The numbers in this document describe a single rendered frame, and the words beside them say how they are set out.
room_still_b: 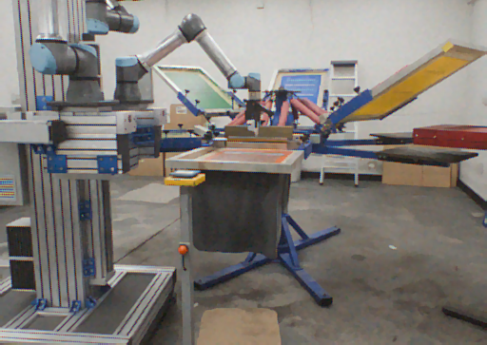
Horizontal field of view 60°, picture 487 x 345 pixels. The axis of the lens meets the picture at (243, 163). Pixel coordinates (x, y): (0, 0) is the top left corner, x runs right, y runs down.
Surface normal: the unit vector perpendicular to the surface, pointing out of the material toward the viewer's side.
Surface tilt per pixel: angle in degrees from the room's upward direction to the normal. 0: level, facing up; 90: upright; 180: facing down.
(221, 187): 92
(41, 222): 90
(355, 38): 90
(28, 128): 90
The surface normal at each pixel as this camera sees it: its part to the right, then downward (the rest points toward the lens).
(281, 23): -0.26, 0.15
